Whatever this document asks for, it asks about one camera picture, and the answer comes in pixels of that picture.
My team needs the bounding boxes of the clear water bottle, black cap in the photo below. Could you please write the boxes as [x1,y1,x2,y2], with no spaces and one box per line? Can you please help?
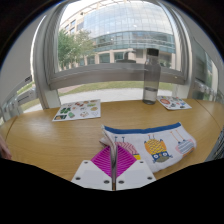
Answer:
[142,47,162,106]

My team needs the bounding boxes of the glass-fronted building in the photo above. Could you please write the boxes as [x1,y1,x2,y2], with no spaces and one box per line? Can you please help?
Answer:
[59,0,178,69]

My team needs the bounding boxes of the green tree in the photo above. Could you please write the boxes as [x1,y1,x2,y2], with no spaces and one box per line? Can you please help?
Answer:
[57,29,96,70]

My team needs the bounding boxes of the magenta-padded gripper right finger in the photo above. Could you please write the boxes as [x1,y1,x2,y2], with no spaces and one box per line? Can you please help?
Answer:
[114,145,157,192]

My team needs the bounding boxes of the sticker sheet with red circle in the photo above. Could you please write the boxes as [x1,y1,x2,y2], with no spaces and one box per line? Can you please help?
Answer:
[156,95,193,111]

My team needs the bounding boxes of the sticker sheet with green stickers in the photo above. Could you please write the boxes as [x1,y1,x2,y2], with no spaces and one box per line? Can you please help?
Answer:
[52,98,102,122]

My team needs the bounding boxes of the white cartoon-print towel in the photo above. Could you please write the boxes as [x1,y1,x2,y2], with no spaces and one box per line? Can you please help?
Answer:
[99,121,198,174]

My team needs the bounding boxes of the grey window frame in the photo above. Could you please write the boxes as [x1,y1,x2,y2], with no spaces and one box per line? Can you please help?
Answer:
[31,0,192,111]

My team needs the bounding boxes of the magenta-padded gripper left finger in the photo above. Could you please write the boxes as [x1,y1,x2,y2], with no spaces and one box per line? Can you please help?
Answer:
[70,145,115,192]

